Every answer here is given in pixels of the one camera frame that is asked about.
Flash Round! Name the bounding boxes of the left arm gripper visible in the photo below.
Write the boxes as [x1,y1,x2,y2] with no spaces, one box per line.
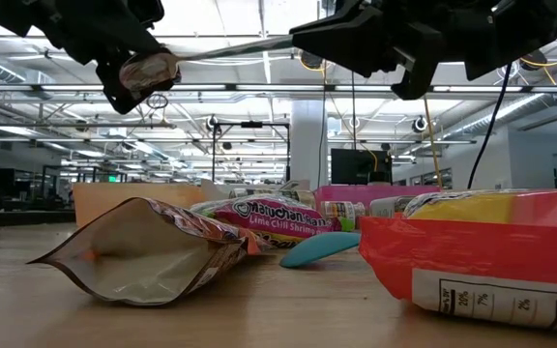
[0,0,184,116]

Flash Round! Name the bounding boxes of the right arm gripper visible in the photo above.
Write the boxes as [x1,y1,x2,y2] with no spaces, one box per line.
[289,0,502,102]

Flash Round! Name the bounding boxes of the plain silver spoon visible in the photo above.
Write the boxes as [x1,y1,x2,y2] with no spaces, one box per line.
[118,34,295,95]

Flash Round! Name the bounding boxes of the green pink ramen packet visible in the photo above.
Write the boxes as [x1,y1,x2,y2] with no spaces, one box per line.
[190,192,357,250]

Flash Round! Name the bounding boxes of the orange plastic bin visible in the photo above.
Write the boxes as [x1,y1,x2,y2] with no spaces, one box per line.
[72,181,207,228]

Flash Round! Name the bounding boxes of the white plastic bin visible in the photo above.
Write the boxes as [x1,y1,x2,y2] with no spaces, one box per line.
[199,178,316,203]

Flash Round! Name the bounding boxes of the red plastic bin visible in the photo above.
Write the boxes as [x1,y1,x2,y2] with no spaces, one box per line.
[312,184,438,233]

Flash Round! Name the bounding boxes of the orange brown snack pouch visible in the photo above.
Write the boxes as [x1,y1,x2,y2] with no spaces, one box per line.
[26,195,279,307]

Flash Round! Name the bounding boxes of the teal round lid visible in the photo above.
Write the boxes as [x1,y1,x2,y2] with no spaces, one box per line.
[278,231,363,270]

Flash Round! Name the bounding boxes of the orange ramen packet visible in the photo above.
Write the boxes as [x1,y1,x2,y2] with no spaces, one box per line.
[357,188,557,335]

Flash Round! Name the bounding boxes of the black ceiling cable reel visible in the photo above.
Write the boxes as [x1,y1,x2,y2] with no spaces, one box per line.
[299,47,326,72]
[410,114,429,135]
[204,114,223,135]
[518,47,549,73]

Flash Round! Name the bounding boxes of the black hanging cable ring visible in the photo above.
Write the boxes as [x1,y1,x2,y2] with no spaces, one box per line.
[146,93,170,111]

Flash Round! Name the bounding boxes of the black background rig frame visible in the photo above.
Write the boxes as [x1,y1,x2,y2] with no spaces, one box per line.
[210,120,292,185]

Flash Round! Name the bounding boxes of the yellow cable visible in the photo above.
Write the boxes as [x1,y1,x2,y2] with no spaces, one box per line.
[421,94,443,189]

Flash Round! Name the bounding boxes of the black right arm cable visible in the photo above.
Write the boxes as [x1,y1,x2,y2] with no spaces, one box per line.
[466,62,514,189]

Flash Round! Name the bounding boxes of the silver ventilation duct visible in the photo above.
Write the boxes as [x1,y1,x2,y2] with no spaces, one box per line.
[440,72,557,142]

